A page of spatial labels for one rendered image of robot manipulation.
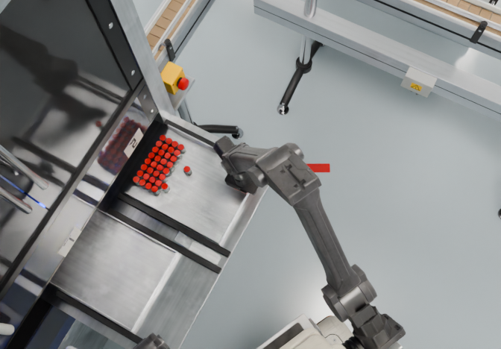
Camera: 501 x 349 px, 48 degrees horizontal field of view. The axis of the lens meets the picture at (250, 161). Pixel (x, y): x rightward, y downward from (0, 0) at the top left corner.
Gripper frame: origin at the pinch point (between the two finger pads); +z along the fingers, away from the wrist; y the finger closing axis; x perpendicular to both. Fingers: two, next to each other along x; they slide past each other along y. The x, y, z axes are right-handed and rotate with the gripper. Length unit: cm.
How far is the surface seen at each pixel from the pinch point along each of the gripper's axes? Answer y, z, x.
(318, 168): -2, 90, -49
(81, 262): 34, 0, 43
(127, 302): 15.8, 1.3, 46.9
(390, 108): -20, 92, -93
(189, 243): 7.9, 1.2, 23.1
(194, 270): 2.7, 2.5, 29.3
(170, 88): 34.1, -13.3, -15.3
